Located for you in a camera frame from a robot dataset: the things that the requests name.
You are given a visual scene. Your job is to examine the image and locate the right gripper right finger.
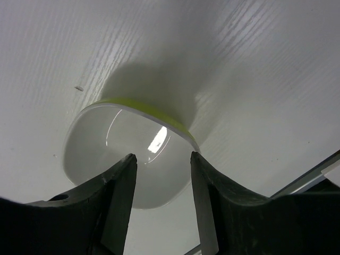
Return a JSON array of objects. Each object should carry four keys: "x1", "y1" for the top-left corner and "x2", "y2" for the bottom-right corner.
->
[{"x1": 191, "y1": 152, "x2": 339, "y2": 254}]

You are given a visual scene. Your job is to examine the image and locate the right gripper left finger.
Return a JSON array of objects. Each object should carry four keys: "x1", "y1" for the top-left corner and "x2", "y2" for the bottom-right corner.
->
[{"x1": 1, "y1": 154, "x2": 137, "y2": 254}]

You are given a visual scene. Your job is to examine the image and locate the white square bowl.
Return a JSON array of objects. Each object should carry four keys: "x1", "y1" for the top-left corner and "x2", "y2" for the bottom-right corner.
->
[{"x1": 62, "y1": 98, "x2": 200, "y2": 209}]

